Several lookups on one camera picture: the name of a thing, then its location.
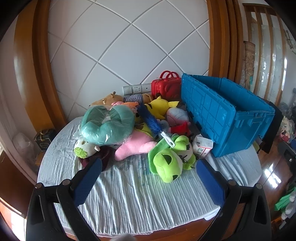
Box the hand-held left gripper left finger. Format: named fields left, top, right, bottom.
left=25, top=158, right=103, bottom=241

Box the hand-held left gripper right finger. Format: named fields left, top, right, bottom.
left=196, top=159, right=272, bottom=241

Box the maroon knitted cloth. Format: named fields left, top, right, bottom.
left=77, top=145, right=116, bottom=172

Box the green frog plush toy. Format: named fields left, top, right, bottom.
left=148, top=135, right=197, bottom=183

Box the pink starfish plush toy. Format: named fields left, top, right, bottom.
left=114, top=124, right=158, bottom=161

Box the blue plastic storage crate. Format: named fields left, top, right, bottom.
left=180, top=73, right=276, bottom=158

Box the clear plastic container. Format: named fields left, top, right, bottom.
left=13, top=133, right=41, bottom=172

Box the small white and green plush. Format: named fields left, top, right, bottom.
left=73, top=138, right=101, bottom=159

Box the white packet with red label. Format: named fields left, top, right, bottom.
left=192, top=134, right=213, bottom=158

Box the dark patterned box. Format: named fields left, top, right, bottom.
left=33, top=130, right=57, bottom=152

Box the teal heart plush in bag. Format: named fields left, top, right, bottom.
left=73, top=105, right=137, bottom=146

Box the red plush toy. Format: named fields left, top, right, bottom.
left=170, top=122, right=192, bottom=136

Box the white and pink plush toy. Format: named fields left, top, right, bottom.
left=166, top=108, right=191, bottom=127

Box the green cloth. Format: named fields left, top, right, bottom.
left=274, top=188, right=296, bottom=211

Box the black garment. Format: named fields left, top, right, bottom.
left=260, top=102, right=284, bottom=154

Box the brown capybara plush toy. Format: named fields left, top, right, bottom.
left=91, top=92, right=124, bottom=107

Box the blue feather duster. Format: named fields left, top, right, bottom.
left=136, top=105, right=176, bottom=148

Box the pink pig plush orange dress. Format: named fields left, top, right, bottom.
left=112, top=101, right=140, bottom=114

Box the yellow mouse plush toy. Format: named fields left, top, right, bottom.
left=144, top=95, right=180, bottom=120

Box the pink and white soft toy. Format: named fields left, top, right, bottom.
left=279, top=116, right=295, bottom=143

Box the brown plush with striped shirt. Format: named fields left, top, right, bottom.
left=124, top=93, right=152, bottom=105

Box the red toy suitcase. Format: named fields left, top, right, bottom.
left=151, top=71, right=182, bottom=102

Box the patterned hanging cloth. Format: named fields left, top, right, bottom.
left=243, top=41, right=256, bottom=87

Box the wooden framed glass screen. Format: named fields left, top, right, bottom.
left=243, top=5, right=290, bottom=102

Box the white wall socket panel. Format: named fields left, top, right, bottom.
left=123, top=83, right=152, bottom=96

